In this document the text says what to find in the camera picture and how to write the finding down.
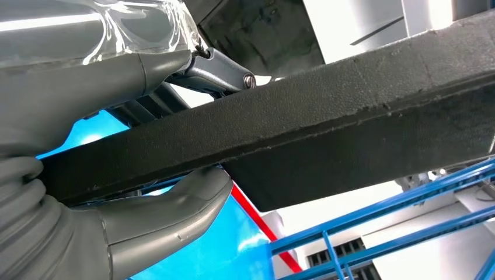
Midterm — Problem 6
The blue metal shelf rack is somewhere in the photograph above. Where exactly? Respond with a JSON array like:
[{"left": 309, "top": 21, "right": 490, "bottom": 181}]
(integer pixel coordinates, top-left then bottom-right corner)
[{"left": 36, "top": 110, "right": 495, "bottom": 280}]

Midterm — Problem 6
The red barrier belt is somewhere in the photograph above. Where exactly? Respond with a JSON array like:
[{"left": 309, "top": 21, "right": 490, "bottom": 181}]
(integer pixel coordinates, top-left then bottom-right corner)
[{"left": 231, "top": 182, "right": 303, "bottom": 274}]

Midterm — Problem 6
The white car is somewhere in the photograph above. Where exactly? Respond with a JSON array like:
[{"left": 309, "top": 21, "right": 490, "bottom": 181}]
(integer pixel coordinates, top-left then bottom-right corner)
[{"left": 267, "top": 166, "right": 495, "bottom": 280}]

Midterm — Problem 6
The black slotted vent panel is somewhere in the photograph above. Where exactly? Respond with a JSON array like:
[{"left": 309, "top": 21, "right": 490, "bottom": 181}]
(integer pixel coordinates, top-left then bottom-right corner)
[{"left": 305, "top": 237, "right": 382, "bottom": 280}]

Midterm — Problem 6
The clear plastic hand wrap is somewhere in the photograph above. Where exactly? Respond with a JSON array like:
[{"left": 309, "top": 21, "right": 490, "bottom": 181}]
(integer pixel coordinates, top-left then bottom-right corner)
[{"left": 83, "top": 0, "right": 202, "bottom": 67}]

